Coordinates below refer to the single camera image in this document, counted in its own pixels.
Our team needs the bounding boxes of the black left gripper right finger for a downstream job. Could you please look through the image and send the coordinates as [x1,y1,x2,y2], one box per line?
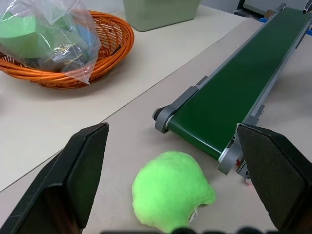
[236,123,312,232]

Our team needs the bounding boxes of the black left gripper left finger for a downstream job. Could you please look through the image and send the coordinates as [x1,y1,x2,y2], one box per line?
[0,122,110,234]

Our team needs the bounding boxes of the green conveyor belt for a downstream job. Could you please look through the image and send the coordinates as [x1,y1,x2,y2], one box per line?
[153,3,312,176]

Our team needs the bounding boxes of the green plush toy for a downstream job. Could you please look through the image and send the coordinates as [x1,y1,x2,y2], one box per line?
[131,151,217,234]

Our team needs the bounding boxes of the orange wicker basket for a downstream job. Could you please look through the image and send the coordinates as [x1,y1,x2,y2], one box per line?
[0,10,135,90]

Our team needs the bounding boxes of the clear plastic bag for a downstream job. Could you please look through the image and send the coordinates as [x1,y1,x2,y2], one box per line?
[0,0,102,85]

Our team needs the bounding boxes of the green foam block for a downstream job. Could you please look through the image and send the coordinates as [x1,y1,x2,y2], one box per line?
[0,11,37,39]

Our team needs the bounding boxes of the pale green plastic bin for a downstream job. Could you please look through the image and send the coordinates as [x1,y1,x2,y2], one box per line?
[122,0,202,32]

